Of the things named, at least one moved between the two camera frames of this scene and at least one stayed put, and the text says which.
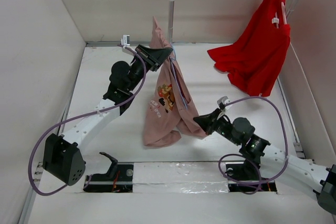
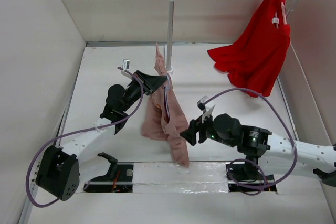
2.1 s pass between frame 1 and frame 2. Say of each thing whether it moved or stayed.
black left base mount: stayed
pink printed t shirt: moved
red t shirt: stayed
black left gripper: moved
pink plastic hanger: stayed
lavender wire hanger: moved
